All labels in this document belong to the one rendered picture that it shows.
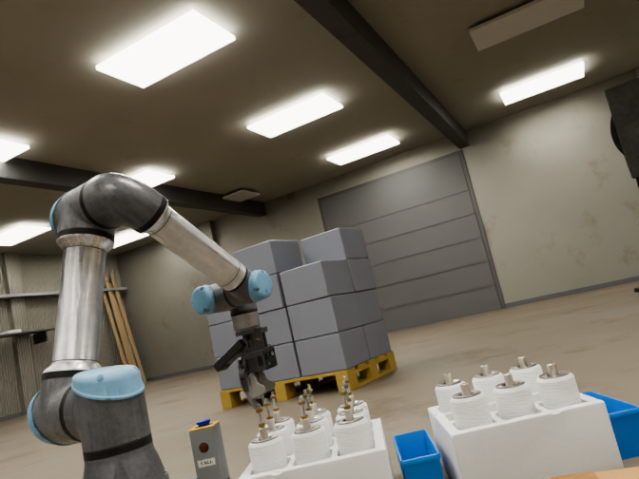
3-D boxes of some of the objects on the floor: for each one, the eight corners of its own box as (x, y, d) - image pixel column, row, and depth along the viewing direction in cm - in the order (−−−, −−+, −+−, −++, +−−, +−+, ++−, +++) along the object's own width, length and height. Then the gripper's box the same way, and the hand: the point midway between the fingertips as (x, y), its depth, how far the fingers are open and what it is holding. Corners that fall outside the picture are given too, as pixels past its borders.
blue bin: (656, 453, 138) (642, 407, 139) (615, 462, 138) (601, 415, 140) (601, 429, 167) (590, 391, 169) (567, 436, 167) (556, 398, 169)
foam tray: (627, 475, 128) (605, 400, 131) (470, 509, 129) (451, 434, 132) (562, 438, 167) (546, 380, 170) (441, 465, 168) (427, 408, 170)
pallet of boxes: (396, 368, 441) (363, 228, 459) (351, 391, 371) (313, 224, 389) (280, 387, 502) (255, 262, 520) (222, 409, 432) (195, 264, 450)
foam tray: (403, 523, 130) (385, 449, 133) (250, 555, 132) (236, 481, 135) (393, 474, 169) (379, 417, 172) (275, 500, 171) (263, 443, 173)
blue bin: (452, 500, 138) (440, 452, 139) (411, 508, 138) (399, 462, 140) (435, 467, 167) (425, 428, 169) (400, 474, 168) (392, 435, 169)
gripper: (253, 328, 140) (270, 409, 137) (272, 323, 150) (288, 399, 147) (225, 334, 143) (242, 413, 140) (246, 330, 153) (261, 404, 150)
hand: (256, 403), depth 145 cm, fingers open, 3 cm apart
